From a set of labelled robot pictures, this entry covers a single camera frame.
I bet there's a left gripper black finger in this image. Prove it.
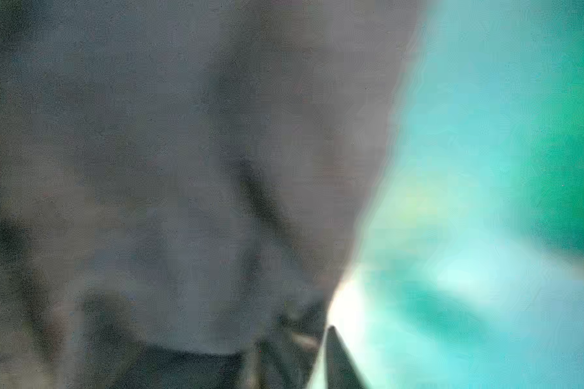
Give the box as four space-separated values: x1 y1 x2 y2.
324 326 365 389

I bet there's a black t shirt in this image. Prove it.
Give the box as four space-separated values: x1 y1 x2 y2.
0 1 428 388

